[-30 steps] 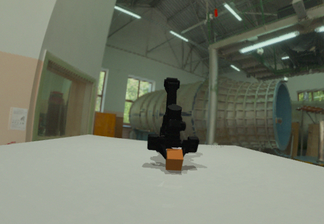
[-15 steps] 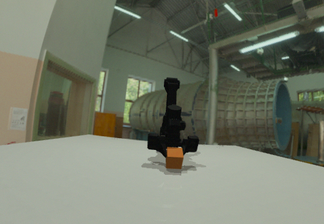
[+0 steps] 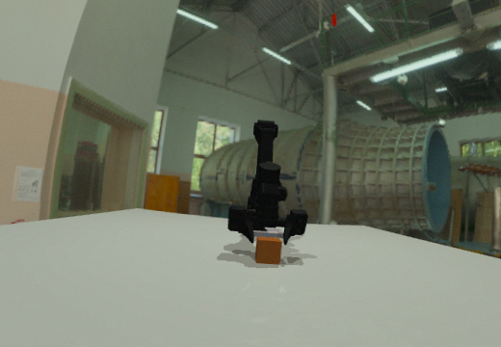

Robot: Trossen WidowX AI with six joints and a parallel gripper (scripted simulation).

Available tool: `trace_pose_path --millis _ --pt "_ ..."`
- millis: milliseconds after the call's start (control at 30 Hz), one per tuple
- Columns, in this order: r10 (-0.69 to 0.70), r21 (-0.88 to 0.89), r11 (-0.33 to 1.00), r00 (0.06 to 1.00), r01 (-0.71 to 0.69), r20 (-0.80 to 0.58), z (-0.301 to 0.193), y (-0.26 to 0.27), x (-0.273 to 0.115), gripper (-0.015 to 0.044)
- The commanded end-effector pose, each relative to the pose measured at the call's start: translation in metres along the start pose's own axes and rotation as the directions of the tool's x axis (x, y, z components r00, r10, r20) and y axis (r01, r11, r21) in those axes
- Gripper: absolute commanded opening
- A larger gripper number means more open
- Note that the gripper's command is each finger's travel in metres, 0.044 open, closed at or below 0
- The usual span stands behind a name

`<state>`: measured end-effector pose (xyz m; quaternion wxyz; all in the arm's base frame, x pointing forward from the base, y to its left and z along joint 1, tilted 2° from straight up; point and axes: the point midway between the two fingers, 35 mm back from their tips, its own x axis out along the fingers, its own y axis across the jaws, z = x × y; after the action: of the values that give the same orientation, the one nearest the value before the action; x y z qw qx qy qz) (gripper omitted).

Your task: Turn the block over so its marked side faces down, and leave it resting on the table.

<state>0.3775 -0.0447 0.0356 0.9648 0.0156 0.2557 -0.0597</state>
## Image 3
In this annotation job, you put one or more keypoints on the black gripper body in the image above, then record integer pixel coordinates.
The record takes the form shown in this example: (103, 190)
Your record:
(266, 216)

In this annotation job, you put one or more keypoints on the orange block with black square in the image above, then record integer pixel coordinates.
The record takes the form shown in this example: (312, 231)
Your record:
(268, 250)

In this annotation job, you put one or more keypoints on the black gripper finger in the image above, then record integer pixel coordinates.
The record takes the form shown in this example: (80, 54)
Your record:
(290, 227)
(245, 225)

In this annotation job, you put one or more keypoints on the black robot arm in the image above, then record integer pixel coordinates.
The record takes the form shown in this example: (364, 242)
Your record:
(266, 187)

